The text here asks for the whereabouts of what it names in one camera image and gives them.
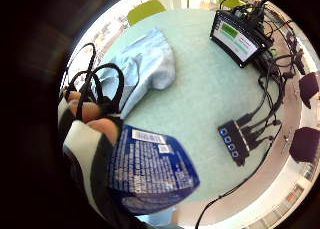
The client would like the small black monitor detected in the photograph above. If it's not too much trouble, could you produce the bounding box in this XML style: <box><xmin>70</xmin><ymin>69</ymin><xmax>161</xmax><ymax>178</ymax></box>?
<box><xmin>209</xmin><ymin>9</ymin><xmax>272</xmax><ymax>69</ymax></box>

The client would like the blue printed snack packet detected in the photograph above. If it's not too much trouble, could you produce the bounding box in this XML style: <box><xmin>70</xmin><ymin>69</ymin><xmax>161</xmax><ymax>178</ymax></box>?
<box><xmin>107</xmin><ymin>123</ymin><xmax>201</xmax><ymax>217</ymax></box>

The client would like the light blue cloth bag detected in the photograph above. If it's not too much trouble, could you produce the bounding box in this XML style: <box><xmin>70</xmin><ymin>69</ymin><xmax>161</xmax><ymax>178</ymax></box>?
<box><xmin>95</xmin><ymin>27</ymin><xmax>177</xmax><ymax>120</ymax></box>

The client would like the dark chair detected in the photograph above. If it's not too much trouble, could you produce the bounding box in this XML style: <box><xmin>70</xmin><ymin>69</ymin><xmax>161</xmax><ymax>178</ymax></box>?
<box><xmin>288</xmin><ymin>126</ymin><xmax>320</xmax><ymax>164</ymax></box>
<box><xmin>298</xmin><ymin>71</ymin><xmax>320</xmax><ymax>110</ymax></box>

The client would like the bundle of black cables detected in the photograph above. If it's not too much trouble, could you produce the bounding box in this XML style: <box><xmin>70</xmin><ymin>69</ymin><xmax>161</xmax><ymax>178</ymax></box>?
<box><xmin>229</xmin><ymin>0</ymin><xmax>308</xmax><ymax>151</ymax></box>

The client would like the long black cable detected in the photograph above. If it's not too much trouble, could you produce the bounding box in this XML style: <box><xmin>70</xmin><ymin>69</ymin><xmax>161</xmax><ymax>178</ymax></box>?
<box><xmin>194</xmin><ymin>123</ymin><xmax>284</xmax><ymax>229</ymax></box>

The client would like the black hub with blue ports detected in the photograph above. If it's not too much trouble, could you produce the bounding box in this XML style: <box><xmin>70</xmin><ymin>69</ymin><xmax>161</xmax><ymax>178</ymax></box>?
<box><xmin>217</xmin><ymin>119</ymin><xmax>252</xmax><ymax>168</ymax></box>

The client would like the green chair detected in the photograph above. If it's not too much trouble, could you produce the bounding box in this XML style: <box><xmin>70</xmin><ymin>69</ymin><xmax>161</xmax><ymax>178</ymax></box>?
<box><xmin>127</xmin><ymin>0</ymin><xmax>167</xmax><ymax>26</ymax></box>
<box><xmin>218</xmin><ymin>0</ymin><xmax>248</xmax><ymax>10</ymax></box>

